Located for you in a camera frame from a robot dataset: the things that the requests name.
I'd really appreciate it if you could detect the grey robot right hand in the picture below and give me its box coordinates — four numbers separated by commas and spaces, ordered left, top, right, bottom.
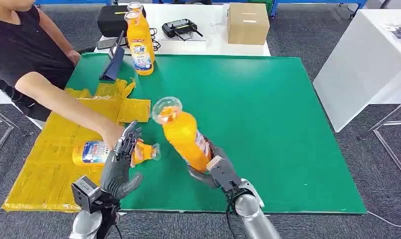
187, 133, 236, 190

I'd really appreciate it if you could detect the person's right hand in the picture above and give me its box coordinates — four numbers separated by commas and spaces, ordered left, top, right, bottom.
99, 120, 145, 168

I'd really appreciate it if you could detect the person's left hand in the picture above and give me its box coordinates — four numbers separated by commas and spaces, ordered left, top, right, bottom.
65, 50, 82, 66

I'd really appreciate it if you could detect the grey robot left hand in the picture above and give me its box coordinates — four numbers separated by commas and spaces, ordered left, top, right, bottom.
100, 120, 144, 200

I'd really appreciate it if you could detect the orange drink bottle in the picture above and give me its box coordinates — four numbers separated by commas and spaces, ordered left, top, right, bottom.
72, 140, 161, 168
127, 1, 152, 40
124, 11, 155, 76
151, 96, 214, 173

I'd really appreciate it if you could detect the black carrying case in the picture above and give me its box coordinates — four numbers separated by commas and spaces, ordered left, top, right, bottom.
97, 4, 147, 38

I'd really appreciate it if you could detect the blue metal rack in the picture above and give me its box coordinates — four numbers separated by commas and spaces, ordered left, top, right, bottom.
33, 0, 117, 7
269, 0, 368, 19

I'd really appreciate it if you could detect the person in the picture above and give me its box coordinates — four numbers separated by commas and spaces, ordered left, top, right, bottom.
0, 0, 79, 122

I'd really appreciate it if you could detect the yellow plastic sheet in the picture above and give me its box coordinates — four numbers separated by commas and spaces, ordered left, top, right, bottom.
1, 78, 151, 213

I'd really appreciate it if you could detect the green table mat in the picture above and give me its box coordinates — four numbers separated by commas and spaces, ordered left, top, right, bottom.
65, 52, 368, 215

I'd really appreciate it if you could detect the black remote controller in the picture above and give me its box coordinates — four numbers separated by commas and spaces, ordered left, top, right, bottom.
161, 18, 204, 41

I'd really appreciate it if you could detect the white table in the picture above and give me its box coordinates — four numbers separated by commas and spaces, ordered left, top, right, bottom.
94, 3, 271, 57

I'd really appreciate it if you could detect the brown cardboard box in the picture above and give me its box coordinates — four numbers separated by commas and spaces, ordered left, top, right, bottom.
227, 2, 270, 46

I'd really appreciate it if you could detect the white cabinet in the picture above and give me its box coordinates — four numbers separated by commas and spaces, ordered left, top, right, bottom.
313, 8, 401, 133

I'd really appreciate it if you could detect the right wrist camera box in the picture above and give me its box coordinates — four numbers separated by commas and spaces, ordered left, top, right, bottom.
206, 155, 242, 194

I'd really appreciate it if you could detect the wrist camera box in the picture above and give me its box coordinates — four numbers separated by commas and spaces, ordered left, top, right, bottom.
71, 175, 104, 215
206, 155, 242, 194

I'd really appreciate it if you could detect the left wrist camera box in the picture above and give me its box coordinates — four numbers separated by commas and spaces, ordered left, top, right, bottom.
71, 175, 104, 215

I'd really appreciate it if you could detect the black coiled cable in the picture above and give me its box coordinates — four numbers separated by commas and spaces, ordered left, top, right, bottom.
149, 28, 161, 52

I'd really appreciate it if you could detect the metal frame leg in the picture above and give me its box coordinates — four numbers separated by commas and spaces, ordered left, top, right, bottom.
0, 105, 15, 167
368, 99, 401, 185

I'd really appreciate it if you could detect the white floor cable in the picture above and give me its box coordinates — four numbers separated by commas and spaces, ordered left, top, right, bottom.
367, 211, 401, 228

